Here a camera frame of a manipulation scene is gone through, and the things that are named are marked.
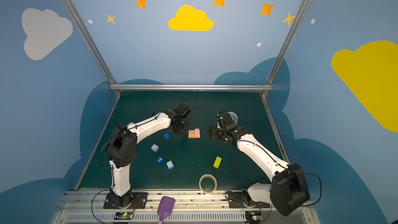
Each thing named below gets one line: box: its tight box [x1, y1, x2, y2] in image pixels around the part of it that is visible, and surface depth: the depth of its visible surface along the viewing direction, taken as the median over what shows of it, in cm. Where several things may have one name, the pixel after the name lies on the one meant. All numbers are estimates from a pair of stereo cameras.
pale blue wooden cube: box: [165, 159, 175, 170], surface depth 86 cm
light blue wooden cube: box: [150, 143, 160, 153], surface depth 92 cm
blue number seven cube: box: [155, 156, 164, 164], surface depth 88 cm
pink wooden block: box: [194, 128, 201, 139], surface depth 99 cm
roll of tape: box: [199, 173, 218, 195], surface depth 81 cm
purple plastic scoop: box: [157, 196, 176, 221], surface depth 74 cm
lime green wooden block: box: [212, 156, 223, 170], surface depth 88 cm
